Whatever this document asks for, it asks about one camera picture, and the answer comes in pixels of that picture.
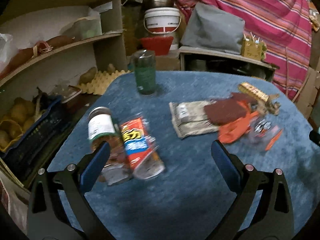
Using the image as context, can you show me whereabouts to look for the orange plastic wrapper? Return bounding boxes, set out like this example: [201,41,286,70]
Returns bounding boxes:
[217,101,283,151]

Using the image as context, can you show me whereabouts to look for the red blue snack can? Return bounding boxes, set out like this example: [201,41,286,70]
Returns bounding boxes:
[120,113,165,180]

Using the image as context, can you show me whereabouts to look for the glass jar white label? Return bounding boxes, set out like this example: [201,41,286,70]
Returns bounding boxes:
[87,106,133,186]

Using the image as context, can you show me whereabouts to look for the dark red wrapper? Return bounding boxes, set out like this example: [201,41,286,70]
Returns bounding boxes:
[203,92,258,126]

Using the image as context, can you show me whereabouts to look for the silver grey snack packet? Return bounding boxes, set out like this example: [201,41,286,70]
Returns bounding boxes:
[169,100,219,139]

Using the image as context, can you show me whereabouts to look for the crumpled brown paper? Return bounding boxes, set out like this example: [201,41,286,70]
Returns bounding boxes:
[257,94,281,116]

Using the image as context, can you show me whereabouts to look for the blue fuzzy table cloth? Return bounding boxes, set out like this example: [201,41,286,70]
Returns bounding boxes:
[47,70,320,240]

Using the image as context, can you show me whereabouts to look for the dark blue plastic crate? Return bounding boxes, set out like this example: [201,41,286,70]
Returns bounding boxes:
[1,96,79,188]

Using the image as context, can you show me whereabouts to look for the yellow patterned snack box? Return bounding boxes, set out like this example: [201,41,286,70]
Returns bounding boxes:
[238,82,269,102]

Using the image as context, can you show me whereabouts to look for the yellow egg tray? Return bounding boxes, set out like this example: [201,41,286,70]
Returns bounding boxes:
[76,70,130,95]

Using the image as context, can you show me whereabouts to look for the low wooden side table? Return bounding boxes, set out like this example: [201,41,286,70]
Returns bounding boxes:
[178,46,279,82]

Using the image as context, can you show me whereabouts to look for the yellow perforated utensil box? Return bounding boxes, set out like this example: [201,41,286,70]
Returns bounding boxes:
[241,34,263,61]

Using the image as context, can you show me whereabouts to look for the dark green bottle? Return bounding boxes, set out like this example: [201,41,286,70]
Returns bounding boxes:
[130,50,156,95]

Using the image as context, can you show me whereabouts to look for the green leafy vegetables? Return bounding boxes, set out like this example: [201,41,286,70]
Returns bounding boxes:
[260,41,267,61]

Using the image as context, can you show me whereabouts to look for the red plastic basin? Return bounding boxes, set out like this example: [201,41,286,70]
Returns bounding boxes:
[139,36,174,56]

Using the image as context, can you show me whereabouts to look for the grey cushion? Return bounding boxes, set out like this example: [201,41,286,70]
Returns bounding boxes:
[181,2,245,55]

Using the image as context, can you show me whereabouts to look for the striped pink curtain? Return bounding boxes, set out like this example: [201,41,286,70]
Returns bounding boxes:
[177,0,312,99]

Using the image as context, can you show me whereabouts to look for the white plastic bucket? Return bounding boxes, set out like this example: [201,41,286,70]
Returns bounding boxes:
[144,7,181,35]

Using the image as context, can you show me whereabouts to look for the wooden wall shelf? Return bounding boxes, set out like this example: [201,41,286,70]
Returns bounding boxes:
[1,0,126,113]

